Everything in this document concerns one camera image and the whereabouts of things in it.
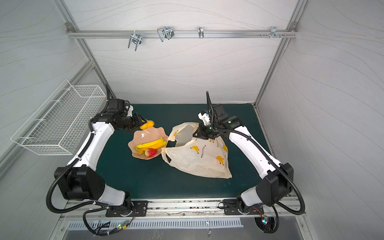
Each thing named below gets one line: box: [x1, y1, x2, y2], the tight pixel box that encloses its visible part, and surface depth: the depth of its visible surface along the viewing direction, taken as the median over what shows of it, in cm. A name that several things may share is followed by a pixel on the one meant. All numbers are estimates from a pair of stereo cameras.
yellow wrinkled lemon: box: [140, 120, 155, 130], surface depth 84 cm
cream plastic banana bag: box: [161, 122, 233, 179], surface depth 77 cm
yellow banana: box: [135, 137, 167, 154], surface depth 95 cm
